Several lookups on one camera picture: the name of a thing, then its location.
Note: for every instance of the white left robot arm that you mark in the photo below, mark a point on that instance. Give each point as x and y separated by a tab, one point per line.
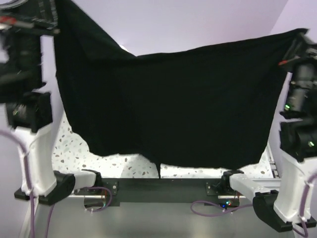
29	112

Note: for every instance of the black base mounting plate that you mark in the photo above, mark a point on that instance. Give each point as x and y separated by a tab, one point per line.
154	190

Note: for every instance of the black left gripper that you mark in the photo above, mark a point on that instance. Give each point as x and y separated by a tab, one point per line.
39	16

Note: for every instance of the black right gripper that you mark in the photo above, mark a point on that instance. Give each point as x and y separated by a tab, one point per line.
302	48

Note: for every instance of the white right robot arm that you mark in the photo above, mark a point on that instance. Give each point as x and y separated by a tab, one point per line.
289	207

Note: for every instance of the black t shirt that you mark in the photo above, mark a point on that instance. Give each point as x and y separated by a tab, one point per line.
209	107

